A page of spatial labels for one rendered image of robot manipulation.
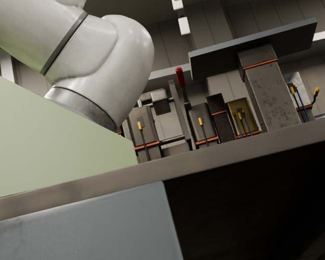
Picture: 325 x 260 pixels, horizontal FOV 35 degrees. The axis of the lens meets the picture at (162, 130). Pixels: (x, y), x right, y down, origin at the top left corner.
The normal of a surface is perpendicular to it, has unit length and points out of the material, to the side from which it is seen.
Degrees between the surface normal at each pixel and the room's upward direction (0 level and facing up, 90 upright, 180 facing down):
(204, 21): 90
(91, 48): 107
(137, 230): 90
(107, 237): 90
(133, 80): 124
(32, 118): 90
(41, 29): 128
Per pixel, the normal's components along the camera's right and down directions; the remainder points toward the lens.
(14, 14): 0.05, 0.25
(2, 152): 0.00, -0.43
